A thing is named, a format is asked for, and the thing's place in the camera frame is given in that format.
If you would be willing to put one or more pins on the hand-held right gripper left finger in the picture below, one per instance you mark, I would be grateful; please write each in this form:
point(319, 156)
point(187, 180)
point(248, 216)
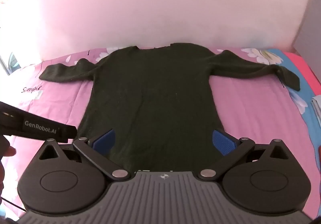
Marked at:
point(104, 141)

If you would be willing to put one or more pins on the dark green sweater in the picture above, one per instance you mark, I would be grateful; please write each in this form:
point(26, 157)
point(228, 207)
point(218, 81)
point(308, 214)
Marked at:
point(153, 98)

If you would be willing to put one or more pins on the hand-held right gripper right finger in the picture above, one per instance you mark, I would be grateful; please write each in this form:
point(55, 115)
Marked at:
point(222, 142)

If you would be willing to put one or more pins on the white padded headboard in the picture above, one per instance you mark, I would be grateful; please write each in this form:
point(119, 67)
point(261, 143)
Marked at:
point(163, 3)

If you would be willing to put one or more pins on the person's left hand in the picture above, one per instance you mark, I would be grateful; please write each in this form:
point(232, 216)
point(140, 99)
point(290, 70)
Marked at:
point(8, 151)

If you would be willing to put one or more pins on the pink floral bed sheet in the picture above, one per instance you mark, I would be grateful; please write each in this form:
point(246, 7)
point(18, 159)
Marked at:
point(240, 108)

